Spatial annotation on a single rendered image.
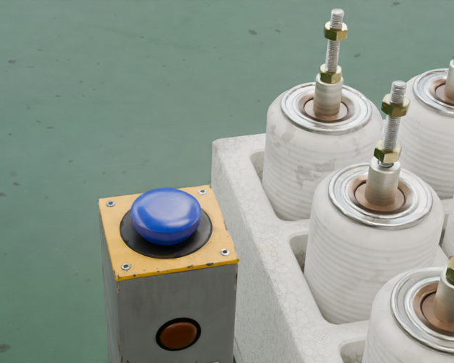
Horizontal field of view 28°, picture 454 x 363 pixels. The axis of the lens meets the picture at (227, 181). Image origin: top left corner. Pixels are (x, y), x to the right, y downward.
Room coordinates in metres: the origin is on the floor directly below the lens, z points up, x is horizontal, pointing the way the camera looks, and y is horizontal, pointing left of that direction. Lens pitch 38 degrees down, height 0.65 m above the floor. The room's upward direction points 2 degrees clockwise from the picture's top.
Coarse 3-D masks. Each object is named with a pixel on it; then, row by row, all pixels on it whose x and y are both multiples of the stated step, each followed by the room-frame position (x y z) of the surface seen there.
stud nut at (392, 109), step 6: (384, 102) 0.51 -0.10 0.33; (390, 102) 0.51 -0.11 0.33; (408, 102) 0.51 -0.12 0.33; (384, 108) 0.51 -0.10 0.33; (390, 108) 0.51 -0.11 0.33; (396, 108) 0.51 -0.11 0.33; (402, 108) 0.51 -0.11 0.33; (408, 108) 0.51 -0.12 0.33; (390, 114) 0.51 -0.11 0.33; (396, 114) 0.51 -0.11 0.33; (402, 114) 0.51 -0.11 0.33
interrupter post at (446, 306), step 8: (440, 280) 0.40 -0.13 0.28; (448, 280) 0.40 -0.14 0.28; (440, 288) 0.40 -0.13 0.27; (448, 288) 0.39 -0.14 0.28; (440, 296) 0.40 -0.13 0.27; (448, 296) 0.39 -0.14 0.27; (440, 304) 0.40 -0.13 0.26; (448, 304) 0.39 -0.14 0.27; (440, 312) 0.40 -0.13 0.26; (448, 312) 0.39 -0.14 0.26; (440, 320) 0.39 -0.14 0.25; (448, 320) 0.39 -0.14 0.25
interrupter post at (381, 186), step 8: (376, 160) 0.52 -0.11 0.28; (376, 168) 0.51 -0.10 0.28; (384, 168) 0.51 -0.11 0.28; (392, 168) 0.51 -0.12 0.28; (400, 168) 0.51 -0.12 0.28; (368, 176) 0.51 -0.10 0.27; (376, 176) 0.51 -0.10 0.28; (384, 176) 0.51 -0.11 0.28; (392, 176) 0.51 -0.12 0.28; (368, 184) 0.51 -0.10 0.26; (376, 184) 0.51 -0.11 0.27; (384, 184) 0.50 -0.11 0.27; (392, 184) 0.51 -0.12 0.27; (368, 192) 0.51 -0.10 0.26; (376, 192) 0.51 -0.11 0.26; (384, 192) 0.51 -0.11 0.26; (392, 192) 0.51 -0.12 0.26; (368, 200) 0.51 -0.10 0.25; (376, 200) 0.51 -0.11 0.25; (384, 200) 0.51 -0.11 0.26; (392, 200) 0.51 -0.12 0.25
